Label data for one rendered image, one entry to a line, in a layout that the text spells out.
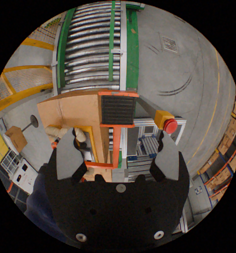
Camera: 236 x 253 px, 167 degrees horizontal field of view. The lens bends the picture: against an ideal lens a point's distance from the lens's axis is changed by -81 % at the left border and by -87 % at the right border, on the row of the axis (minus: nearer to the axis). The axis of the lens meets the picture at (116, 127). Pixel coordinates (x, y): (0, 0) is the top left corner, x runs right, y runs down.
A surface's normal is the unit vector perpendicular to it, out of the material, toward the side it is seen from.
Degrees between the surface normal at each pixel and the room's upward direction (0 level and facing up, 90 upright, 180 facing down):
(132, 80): 0
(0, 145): 90
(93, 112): 0
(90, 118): 0
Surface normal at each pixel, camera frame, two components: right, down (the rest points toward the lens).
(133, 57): -0.01, 0.51
